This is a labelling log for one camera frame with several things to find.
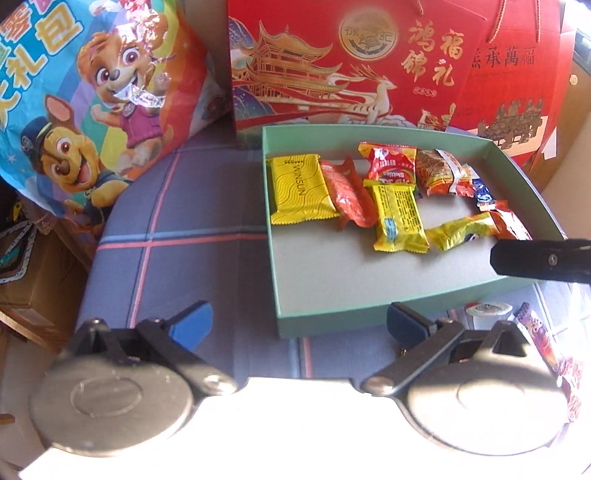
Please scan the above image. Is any yellow wavy pattern packet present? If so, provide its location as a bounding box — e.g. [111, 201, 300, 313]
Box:
[267, 154, 341, 226]

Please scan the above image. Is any red orange pouch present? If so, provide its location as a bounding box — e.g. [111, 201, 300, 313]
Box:
[320, 157, 379, 230]

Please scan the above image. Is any purple snack packet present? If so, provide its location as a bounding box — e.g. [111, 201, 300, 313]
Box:
[512, 302, 561, 374]

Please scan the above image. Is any large orange snack packet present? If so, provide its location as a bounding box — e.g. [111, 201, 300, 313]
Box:
[480, 199, 534, 241]

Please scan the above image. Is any cartoon dog print bag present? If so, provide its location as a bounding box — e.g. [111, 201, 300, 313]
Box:
[0, 0, 227, 227]

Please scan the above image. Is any red foil packet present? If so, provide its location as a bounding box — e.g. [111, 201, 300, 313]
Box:
[551, 355, 583, 423]

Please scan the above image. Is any black white patterned strap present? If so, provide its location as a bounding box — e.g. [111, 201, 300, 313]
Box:
[0, 217, 38, 284]

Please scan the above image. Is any orange white striped packet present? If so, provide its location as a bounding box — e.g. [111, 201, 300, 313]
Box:
[414, 148, 476, 198]

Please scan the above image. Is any yellow packet green label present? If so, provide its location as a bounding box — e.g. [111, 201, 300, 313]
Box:
[364, 180, 430, 254]

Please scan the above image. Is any blue snack packet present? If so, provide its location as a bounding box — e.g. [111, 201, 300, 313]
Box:
[472, 178, 497, 208]

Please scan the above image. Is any green cardboard box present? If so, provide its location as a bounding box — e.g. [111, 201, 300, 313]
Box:
[262, 124, 568, 340]

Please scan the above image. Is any small plastic jelly cup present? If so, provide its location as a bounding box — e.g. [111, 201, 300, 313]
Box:
[465, 302, 512, 329]

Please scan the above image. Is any blue plaid cloth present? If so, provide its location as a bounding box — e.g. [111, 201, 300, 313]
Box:
[74, 120, 591, 384]

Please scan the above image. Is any red gift box deer print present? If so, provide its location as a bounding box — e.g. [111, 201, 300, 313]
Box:
[228, 0, 490, 144]

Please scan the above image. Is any brown cardboard box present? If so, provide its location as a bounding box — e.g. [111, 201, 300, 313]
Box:
[0, 222, 90, 352]

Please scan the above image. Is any long yellow snack packet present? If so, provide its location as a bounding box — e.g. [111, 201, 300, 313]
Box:
[425, 211, 502, 252]

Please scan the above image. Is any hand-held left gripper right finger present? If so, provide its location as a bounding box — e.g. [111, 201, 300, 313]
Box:
[361, 302, 543, 398]

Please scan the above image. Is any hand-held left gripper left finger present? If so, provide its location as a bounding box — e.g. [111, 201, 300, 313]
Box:
[69, 301, 238, 398]

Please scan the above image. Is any red rainbow candy bag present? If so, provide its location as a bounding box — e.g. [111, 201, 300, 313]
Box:
[358, 142, 419, 188]

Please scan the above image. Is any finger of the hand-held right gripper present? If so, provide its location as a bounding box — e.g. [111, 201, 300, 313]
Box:
[490, 239, 591, 283]

